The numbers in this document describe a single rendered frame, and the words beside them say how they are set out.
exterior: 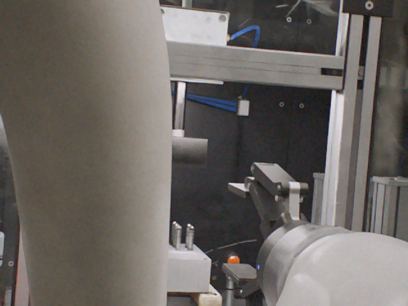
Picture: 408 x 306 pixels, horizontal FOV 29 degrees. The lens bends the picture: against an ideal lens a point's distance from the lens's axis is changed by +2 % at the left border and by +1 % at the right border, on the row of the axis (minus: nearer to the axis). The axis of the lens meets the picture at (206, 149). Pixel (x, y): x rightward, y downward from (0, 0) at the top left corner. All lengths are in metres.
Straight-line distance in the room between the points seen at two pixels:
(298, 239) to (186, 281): 0.59
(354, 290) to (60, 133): 0.25
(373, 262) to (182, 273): 0.71
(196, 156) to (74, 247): 0.93
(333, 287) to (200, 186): 1.00
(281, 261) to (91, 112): 0.35
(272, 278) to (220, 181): 0.90
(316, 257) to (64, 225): 0.27
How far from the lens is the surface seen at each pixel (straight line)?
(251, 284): 0.76
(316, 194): 1.33
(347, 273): 0.48
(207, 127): 1.47
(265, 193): 0.75
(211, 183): 1.48
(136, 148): 0.27
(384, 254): 0.49
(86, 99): 0.25
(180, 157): 1.20
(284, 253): 0.59
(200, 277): 1.17
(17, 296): 1.03
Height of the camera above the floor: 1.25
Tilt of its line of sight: 3 degrees down
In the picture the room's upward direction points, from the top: 4 degrees clockwise
